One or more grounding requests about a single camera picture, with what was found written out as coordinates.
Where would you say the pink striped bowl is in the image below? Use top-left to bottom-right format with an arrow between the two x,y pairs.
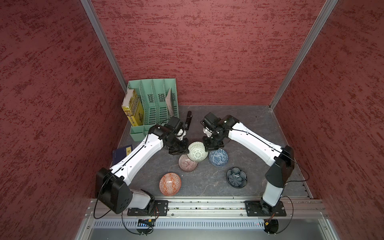
179,155 -> 198,172

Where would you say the white green pattern bowl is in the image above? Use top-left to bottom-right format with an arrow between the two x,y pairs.
187,142 -> 209,163

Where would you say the orange white pattern bowl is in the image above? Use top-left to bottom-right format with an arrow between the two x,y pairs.
159,173 -> 182,196

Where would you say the dark flower-shaped bowl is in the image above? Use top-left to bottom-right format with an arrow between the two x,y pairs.
226,167 -> 247,189

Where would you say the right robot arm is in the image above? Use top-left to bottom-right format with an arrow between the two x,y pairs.
201,113 -> 295,216

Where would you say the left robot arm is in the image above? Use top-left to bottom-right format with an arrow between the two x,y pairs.
96,121 -> 189,214

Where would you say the blue swirl pattern bowl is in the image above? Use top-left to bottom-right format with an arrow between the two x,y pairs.
209,149 -> 229,167

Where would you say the black stapler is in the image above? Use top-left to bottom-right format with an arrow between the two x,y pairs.
185,111 -> 193,131

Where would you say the green plastic desk organizer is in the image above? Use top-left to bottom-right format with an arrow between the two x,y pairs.
128,79 -> 179,142

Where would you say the dark blue book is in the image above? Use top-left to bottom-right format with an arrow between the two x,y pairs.
112,145 -> 134,166

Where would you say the yellow book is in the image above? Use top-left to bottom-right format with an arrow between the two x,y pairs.
122,89 -> 145,127

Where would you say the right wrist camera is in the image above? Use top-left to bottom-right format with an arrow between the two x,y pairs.
201,113 -> 221,133

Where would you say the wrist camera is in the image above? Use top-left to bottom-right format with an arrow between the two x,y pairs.
164,116 -> 184,136
201,113 -> 221,133

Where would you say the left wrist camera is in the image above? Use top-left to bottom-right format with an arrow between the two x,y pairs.
164,116 -> 184,136

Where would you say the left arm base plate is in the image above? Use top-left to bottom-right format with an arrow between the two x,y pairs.
127,200 -> 169,217

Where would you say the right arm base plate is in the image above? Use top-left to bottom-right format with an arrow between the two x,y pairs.
245,201 -> 287,218

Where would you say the aluminium mounting rail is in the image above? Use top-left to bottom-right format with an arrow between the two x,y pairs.
86,196 -> 328,219

